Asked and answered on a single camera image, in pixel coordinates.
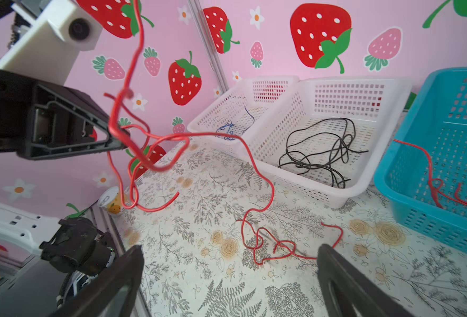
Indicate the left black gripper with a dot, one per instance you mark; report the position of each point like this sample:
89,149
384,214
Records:
44,121

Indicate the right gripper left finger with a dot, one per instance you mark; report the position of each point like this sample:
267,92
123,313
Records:
113,293

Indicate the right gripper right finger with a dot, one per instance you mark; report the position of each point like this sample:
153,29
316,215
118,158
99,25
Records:
348,292

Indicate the teal plastic basket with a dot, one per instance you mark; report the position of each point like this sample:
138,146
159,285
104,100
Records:
424,171

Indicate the floral table cloth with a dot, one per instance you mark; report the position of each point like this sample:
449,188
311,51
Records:
228,246

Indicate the middle white plastic basket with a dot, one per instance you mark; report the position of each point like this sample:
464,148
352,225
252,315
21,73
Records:
325,137

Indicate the white plastic basket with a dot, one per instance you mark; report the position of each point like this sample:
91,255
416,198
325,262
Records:
238,112
325,137

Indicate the left white plastic basket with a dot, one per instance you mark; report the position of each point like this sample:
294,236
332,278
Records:
238,112

